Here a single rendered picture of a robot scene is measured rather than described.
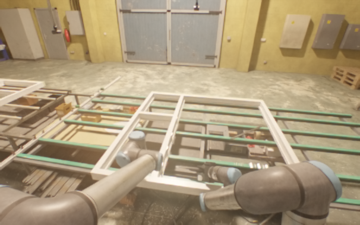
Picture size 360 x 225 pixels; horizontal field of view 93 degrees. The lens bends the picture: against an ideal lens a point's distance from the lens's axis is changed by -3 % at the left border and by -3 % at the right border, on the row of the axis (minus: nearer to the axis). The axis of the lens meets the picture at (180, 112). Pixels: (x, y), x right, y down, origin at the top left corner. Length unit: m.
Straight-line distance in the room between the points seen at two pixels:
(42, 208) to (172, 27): 7.21
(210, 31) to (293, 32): 2.86
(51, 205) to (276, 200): 0.51
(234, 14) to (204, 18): 1.10
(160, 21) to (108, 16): 2.15
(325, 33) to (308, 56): 0.88
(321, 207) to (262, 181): 0.16
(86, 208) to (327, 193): 0.59
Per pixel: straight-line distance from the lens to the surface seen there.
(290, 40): 7.73
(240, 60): 7.20
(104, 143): 2.12
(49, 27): 10.04
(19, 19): 10.24
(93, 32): 8.33
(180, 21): 7.35
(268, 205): 0.55
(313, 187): 0.58
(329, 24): 8.15
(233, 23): 7.39
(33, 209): 0.47
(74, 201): 0.47
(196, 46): 7.37
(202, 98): 2.36
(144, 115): 1.97
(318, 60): 8.54
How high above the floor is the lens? 1.89
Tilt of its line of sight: 29 degrees down
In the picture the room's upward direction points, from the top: 1 degrees clockwise
